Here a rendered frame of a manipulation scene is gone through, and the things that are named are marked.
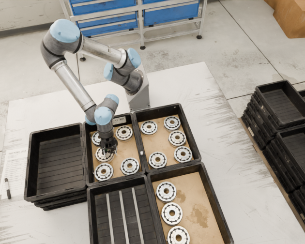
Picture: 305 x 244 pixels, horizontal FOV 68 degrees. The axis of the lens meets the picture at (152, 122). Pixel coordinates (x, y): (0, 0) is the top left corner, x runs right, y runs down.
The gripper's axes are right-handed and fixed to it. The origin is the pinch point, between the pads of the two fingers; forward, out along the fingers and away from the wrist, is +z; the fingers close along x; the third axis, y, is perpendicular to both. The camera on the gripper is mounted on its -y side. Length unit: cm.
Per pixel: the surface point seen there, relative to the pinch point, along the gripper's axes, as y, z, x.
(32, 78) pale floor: -184, 73, -85
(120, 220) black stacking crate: 36.6, 6.5, 0.1
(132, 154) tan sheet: 3.0, 1.6, 12.2
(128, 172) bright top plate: 14.8, 0.1, 8.0
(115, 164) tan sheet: 6.8, 2.9, 2.1
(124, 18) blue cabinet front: -199, 13, 38
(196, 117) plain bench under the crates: -22, 8, 62
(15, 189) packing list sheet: 0, 20, -58
